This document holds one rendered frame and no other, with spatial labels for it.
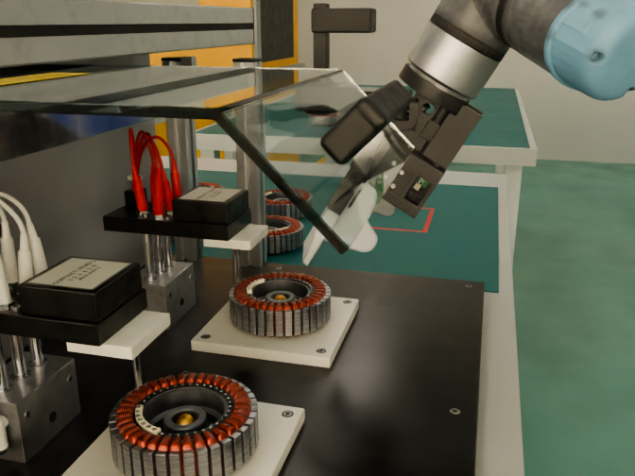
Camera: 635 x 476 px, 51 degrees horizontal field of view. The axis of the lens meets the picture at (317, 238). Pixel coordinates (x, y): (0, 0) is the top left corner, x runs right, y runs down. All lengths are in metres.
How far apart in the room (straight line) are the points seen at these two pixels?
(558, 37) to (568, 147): 5.32
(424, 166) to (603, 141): 5.27
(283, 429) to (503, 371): 0.27
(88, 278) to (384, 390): 0.29
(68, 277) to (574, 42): 0.40
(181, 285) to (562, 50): 0.48
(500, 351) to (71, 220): 0.51
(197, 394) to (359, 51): 5.37
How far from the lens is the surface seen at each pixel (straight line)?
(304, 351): 0.67
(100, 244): 0.87
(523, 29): 0.56
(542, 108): 5.78
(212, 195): 0.72
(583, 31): 0.52
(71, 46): 0.55
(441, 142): 0.63
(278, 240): 1.02
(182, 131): 0.92
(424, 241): 1.11
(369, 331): 0.74
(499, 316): 0.86
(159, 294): 0.75
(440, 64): 0.60
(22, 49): 0.50
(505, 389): 0.70
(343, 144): 0.33
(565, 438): 2.03
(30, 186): 0.75
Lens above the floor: 1.10
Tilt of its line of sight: 18 degrees down
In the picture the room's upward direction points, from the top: straight up
